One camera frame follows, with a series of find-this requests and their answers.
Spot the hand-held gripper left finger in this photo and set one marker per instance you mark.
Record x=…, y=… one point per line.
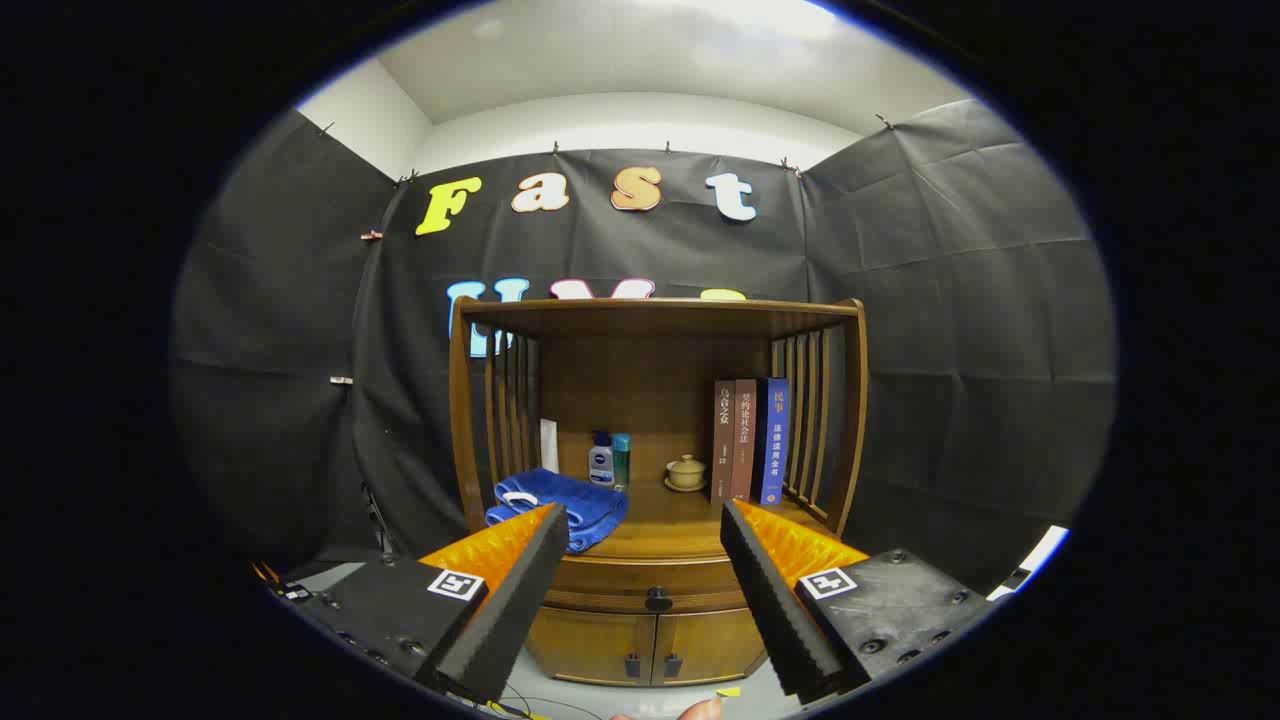
x=520, y=600

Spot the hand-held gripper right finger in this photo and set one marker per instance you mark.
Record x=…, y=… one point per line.
x=770, y=610

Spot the wooden drawer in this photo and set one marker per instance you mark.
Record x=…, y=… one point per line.
x=610, y=580

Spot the black drawer knob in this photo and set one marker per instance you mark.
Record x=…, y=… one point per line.
x=658, y=600

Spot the wooden cabinet door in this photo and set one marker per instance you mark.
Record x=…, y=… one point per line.
x=600, y=645
x=705, y=645

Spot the wooden countertop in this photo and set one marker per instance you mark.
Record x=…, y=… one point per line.
x=680, y=515

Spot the wooden cabinet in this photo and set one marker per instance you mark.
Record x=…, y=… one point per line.
x=640, y=390

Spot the blue towel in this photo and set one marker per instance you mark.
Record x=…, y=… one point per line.
x=570, y=500

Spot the white bottle with blue cap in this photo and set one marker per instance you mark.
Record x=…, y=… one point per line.
x=601, y=468

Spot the white tube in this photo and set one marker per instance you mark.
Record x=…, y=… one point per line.
x=549, y=445

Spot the beige lidded teacup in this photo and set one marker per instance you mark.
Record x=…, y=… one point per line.
x=686, y=473

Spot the blue book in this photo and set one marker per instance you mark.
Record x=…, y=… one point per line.
x=775, y=440

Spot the reddish brown book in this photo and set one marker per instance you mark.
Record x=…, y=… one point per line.
x=744, y=440

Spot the teal bottle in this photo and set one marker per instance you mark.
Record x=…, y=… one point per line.
x=622, y=460

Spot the dark brown book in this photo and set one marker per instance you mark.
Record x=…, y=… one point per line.
x=724, y=440

